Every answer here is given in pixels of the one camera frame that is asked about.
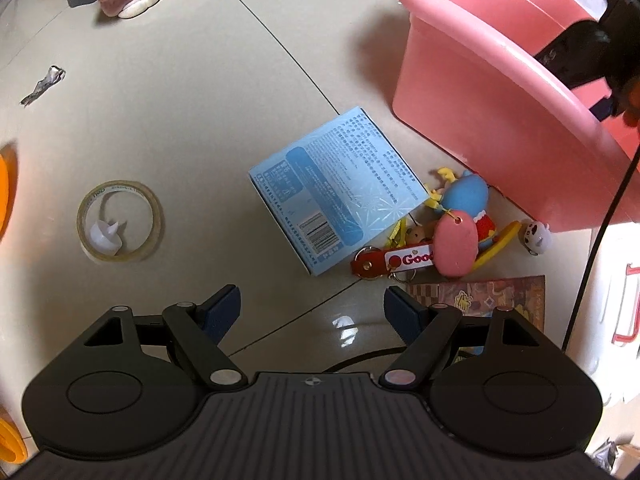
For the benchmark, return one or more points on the orange plastic lid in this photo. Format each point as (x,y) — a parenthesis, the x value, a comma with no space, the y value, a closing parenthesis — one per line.
(5,195)

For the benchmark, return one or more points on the small brown doll charm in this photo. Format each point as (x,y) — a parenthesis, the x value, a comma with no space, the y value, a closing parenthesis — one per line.
(416,236)

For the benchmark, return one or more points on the patterned brown card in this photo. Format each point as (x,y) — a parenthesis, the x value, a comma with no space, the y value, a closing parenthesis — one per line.
(480,294)

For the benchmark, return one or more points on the crumpled foil scrap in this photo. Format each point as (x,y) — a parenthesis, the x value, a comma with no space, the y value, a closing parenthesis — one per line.
(42,86)

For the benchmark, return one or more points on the small white spotted toy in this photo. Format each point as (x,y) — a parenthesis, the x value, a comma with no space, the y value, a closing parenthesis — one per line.
(536,237)

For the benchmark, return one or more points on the small white plastic cap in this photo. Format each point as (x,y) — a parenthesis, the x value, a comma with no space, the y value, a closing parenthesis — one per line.
(106,240)

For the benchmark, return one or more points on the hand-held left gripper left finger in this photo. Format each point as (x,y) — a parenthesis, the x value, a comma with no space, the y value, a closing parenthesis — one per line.
(222,312)

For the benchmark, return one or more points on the light blue cardboard box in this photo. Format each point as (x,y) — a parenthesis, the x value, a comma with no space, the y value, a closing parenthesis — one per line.
(340,185)

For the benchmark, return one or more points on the pink plastic basin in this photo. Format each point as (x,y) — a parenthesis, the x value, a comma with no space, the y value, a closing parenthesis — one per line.
(475,110)

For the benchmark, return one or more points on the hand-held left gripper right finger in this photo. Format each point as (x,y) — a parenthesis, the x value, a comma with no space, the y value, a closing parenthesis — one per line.
(401,314)

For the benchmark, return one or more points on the clear tape roll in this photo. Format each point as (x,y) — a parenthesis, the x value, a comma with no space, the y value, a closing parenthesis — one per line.
(120,186)

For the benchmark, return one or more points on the pink oval pendant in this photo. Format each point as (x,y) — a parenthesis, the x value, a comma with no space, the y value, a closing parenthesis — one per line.
(455,245)

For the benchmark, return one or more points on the orange plastic object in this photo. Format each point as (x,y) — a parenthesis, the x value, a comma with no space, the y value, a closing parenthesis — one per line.
(9,442)

